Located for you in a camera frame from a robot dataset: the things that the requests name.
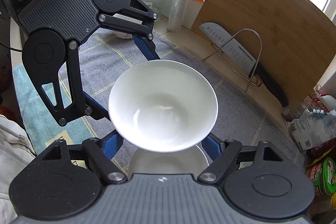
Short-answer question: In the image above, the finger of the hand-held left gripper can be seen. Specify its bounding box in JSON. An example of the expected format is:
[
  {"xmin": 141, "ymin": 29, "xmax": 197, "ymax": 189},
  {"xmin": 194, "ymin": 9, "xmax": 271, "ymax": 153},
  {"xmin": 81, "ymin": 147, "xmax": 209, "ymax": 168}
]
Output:
[
  {"xmin": 33, "ymin": 40, "xmax": 114, "ymax": 127},
  {"xmin": 98, "ymin": 0, "xmax": 161, "ymax": 62}
]

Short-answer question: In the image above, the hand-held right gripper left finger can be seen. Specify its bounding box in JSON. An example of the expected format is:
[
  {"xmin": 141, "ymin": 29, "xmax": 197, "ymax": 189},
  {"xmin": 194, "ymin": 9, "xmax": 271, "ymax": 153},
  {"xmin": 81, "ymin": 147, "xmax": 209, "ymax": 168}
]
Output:
[{"xmin": 39, "ymin": 132, "xmax": 128, "ymax": 184}]

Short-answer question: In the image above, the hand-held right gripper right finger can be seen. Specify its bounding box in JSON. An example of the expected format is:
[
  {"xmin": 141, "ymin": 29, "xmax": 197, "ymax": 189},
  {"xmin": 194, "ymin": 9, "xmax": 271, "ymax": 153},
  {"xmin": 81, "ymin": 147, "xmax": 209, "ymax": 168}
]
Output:
[{"xmin": 197, "ymin": 135, "xmax": 285, "ymax": 184}]

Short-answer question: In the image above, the white bowl pink floral print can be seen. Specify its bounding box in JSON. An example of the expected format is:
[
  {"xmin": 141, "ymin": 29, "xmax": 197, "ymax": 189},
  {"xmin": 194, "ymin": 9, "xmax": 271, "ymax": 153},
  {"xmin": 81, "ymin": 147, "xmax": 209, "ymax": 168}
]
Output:
[
  {"xmin": 108, "ymin": 59, "xmax": 219, "ymax": 153},
  {"xmin": 128, "ymin": 147, "xmax": 210, "ymax": 181},
  {"xmin": 113, "ymin": 30, "xmax": 133, "ymax": 39}
]

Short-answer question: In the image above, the grey and teal checked towel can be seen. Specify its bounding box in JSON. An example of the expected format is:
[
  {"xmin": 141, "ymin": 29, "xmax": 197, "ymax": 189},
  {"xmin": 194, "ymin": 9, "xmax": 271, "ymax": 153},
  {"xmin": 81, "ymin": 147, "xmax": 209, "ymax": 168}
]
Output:
[{"xmin": 12, "ymin": 28, "xmax": 306, "ymax": 174}]

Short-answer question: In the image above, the person's beige clothing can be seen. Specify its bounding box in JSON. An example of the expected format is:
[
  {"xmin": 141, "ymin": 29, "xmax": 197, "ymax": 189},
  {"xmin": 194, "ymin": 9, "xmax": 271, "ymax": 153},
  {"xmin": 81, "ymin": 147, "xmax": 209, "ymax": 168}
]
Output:
[{"xmin": 0, "ymin": 114, "xmax": 37, "ymax": 224}]

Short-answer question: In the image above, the white printed bag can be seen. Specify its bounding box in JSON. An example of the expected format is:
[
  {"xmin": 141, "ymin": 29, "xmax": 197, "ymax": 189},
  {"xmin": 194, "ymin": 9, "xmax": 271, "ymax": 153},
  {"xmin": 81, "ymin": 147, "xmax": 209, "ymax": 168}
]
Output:
[{"xmin": 286, "ymin": 109, "xmax": 336, "ymax": 151}]

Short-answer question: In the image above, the red and white packet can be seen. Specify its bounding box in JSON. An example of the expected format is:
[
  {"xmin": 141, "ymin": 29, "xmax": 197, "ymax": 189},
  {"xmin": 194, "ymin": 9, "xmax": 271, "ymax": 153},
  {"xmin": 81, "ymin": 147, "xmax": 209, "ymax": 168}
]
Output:
[{"xmin": 291, "ymin": 93, "xmax": 331, "ymax": 119}]

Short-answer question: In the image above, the bamboo cutting board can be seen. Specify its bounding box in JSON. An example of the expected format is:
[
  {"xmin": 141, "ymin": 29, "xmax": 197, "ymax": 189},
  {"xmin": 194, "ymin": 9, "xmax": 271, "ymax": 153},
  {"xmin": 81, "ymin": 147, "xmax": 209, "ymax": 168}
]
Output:
[{"xmin": 191, "ymin": 0, "xmax": 336, "ymax": 119}]

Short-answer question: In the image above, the black cable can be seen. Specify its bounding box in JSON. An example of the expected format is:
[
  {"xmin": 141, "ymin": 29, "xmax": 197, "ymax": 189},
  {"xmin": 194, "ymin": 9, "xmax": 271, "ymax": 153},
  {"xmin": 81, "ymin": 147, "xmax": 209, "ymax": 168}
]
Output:
[{"xmin": 0, "ymin": 42, "xmax": 24, "ymax": 52}]

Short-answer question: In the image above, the black handled kitchen knife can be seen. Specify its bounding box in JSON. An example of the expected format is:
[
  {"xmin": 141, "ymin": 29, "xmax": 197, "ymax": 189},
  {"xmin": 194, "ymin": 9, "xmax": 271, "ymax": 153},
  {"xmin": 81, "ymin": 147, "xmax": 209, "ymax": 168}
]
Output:
[{"xmin": 198, "ymin": 22, "xmax": 289, "ymax": 108}]

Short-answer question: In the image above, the metal wire rack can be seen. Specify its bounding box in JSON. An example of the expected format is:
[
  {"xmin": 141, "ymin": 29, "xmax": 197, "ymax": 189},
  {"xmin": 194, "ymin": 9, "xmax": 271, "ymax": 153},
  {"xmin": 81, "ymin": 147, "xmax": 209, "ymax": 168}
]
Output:
[{"xmin": 202, "ymin": 28, "xmax": 263, "ymax": 93}]

